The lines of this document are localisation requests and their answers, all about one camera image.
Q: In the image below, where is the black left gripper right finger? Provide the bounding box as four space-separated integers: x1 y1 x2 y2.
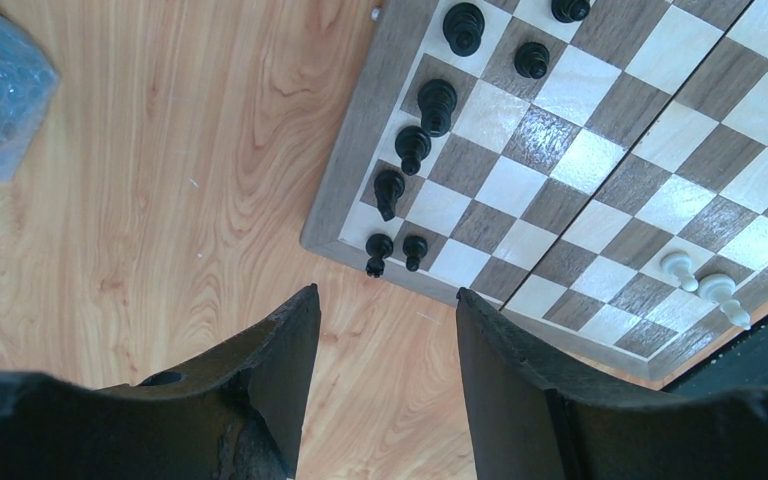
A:
456 288 768 479

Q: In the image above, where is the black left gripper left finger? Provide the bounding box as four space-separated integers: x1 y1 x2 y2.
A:
0 285 321 479

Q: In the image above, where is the wooden chess board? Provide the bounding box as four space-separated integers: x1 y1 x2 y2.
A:
301 1 768 383

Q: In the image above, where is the black chess piece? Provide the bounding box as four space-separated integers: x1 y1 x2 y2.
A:
395 125 431 176
417 79 458 138
373 170 405 222

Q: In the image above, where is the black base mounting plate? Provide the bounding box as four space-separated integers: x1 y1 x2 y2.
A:
663 315 768 398

